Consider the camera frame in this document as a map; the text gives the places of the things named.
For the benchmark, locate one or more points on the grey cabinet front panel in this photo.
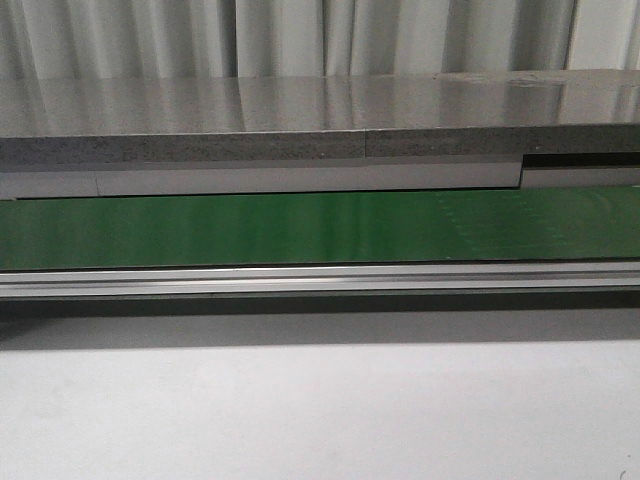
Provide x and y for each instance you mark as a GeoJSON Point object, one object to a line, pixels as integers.
{"type": "Point", "coordinates": [328, 175]}

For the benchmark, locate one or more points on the dark grey stone countertop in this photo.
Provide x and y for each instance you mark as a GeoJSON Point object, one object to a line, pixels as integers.
{"type": "Point", "coordinates": [133, 122]}

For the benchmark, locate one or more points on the green conveyor belt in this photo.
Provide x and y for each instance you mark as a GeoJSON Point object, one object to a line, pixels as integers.
{"type": "Point", "coordinates": [320, 228]}

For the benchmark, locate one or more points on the grey curtain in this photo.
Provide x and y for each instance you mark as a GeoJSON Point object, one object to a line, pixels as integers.
{"type": "Point", "coordinates": [165, 39]}

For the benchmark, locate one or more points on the aluminium conveyor side rail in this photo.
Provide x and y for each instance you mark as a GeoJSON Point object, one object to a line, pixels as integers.
{"type": "Point", "coordinates": [355, 278]}

